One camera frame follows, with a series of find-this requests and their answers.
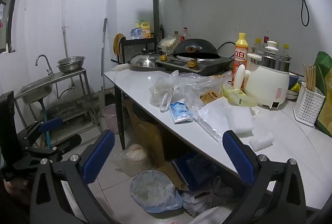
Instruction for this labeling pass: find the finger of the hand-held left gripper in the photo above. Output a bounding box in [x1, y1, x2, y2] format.
[24, 134, 82, 162]
[17, 117, 64, 147]

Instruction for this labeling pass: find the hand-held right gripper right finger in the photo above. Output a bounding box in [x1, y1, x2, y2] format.
[222, 130, 308, 224]

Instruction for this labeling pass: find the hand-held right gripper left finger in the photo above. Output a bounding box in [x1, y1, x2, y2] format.
[30, 129, 116, 224]

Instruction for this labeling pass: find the large white foam block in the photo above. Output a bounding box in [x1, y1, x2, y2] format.
[226, 106, 255, 137]

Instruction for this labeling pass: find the trash bin with clear liner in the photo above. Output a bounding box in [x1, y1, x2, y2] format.
[130, 170, 183, 213]

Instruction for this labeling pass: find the blue tissue packet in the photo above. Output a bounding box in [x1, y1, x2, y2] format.
[169, 102, 194, 124]

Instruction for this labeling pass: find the person's left forearm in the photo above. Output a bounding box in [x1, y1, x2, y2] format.
[0, 188, 32, 224]

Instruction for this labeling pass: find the person's left hand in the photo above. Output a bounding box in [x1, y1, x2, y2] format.
[4, 179, 29, 197]

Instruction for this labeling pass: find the small white foam block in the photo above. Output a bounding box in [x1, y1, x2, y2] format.
[249, 132, 275, 151]

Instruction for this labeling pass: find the clear bag with white object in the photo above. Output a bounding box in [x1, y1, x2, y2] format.
[114, 143, 153, 178]

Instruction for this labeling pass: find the pink waste basket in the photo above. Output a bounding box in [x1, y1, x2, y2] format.
[102, 104, 120, 134]

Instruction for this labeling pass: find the stainless steel sink stand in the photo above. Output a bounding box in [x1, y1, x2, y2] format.
[13, 67, 102, 141]

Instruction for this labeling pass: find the black table leg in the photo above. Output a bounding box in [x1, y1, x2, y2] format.
[114, 84, 127, 150]

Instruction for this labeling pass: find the blue printed box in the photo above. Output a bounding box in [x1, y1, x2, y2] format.
[172, 153, 221, 192]

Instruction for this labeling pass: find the white plastic bag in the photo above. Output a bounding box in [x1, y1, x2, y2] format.
[182, 176, 234, 217]

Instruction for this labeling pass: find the brown cardboard box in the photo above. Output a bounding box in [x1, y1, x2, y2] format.
[126, 99, 166, 170]

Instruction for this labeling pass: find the yellow green plastic bag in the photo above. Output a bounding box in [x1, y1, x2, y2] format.
[222, 84, 257, 107]

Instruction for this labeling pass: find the chrome faucet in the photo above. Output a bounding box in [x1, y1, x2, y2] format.
[35, 54, 54, 76]

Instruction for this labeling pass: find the steel bowl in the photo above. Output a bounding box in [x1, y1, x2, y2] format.
[57, 56, 86, 67]

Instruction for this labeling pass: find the brown snack packet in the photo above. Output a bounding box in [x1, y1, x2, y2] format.
[199, 90, 223, 104]

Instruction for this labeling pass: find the flat cardboard piece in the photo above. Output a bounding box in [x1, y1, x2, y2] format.
[156, 162, 190, 191]

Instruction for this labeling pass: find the white electric cooker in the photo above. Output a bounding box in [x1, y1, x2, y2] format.
[232, 41, 292, 110]

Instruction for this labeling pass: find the large clear plastic bag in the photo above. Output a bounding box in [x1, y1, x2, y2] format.
[179, 71, 232, 108]

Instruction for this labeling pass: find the white chopstick basket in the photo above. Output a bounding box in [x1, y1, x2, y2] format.
[293, 81, 326, 127]

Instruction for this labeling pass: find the white cutting board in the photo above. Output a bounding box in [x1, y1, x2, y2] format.
[111, 63, 131, 72]

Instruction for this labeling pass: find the crumpled clear plastic bag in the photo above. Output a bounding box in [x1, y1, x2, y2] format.
[149, 71, 179, 113]

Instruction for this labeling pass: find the blue bowl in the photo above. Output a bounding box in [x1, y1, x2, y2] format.
[288, 74, 301, 89]

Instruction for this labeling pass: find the black cooktop with gold knobs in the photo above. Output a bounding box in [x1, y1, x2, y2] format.
[156, 54, 234, 76]

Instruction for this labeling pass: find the orange dish soap bottle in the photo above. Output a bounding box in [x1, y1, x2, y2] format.
[233, 32, 249, 89]

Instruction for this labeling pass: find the yellow brown pot holder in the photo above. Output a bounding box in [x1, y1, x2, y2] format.
[113, 33, 127, 56]

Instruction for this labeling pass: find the steel pan lid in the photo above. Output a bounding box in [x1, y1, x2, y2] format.
[128, 49, 161, 72]

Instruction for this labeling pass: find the bundle of wooden chopsticks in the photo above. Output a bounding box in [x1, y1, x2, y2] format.
[303, 63, 317, 92]

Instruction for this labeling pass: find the window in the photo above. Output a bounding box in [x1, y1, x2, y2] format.
[0, 0, 28, 54]

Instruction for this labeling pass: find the black metal rack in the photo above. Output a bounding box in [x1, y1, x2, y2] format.
[111, 33, 164, 66]

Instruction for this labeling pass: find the black wok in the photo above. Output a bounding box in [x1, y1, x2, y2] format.
[172, 38, 219, 58]

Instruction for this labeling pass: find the blue carton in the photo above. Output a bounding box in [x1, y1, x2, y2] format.
[130, 27, 143, 40]

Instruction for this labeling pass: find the clear bag of food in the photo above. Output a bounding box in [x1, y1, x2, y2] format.
[159, 36, 179, 54]

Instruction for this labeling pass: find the yellow detergent jug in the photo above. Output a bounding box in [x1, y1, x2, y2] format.
[140, 21, 151, 39]

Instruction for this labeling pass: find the red capped oil bottle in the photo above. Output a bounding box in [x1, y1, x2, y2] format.
[182, 27, 192, 43]

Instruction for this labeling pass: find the dark vertical pole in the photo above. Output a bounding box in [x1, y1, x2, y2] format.
[153, 0, 159, 52]

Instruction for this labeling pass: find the blue drain hose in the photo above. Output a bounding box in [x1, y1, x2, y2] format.
[40, 102, 52, 148]

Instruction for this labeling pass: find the black water hose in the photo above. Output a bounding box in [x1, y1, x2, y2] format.
[56, 82, 76, 100]

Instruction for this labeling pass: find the white mop handle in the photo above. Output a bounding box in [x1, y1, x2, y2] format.
[100, 18, 108, 108]

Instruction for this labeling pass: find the white wall pipe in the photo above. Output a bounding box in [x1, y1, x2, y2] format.
[62, 0, 73, 58]

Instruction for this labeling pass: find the black cooktop cable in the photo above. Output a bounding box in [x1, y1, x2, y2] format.
[216, 41, 236, 54]

